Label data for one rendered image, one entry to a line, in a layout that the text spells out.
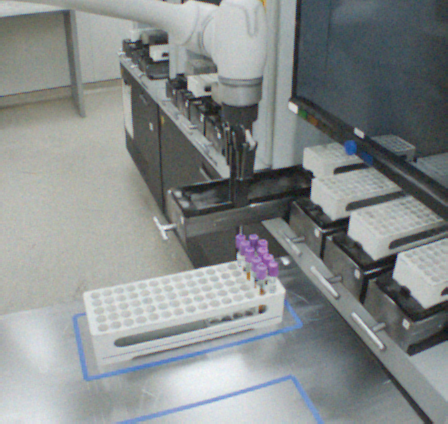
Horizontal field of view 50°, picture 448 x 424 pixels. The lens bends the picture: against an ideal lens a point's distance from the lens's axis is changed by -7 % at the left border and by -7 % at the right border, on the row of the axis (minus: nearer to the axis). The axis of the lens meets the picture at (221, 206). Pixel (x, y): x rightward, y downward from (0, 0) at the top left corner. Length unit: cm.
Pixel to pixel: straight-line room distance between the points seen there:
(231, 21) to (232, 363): 59
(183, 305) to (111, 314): 11
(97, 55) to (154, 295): 394
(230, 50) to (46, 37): 364
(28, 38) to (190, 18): 351
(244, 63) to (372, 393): 62
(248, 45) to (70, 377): 65
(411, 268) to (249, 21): 53
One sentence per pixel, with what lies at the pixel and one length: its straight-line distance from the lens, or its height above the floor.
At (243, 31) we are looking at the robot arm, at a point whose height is 120.
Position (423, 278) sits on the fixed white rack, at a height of 86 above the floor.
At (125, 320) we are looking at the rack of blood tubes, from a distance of 74.
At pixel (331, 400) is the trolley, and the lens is 72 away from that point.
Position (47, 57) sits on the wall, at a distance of 455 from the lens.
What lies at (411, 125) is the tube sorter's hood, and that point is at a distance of 90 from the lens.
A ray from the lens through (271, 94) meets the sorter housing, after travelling 137.
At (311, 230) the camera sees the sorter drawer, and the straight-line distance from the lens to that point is 110.
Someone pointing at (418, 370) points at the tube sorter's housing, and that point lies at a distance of 91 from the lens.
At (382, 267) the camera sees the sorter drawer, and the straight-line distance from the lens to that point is 99.
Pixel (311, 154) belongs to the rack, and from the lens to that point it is 125.
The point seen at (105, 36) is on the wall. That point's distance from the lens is 458.
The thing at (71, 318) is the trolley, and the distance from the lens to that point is 84.
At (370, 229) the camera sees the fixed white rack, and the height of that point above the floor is 86.
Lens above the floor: 138
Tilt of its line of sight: 31 degrees down
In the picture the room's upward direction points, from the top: straight up
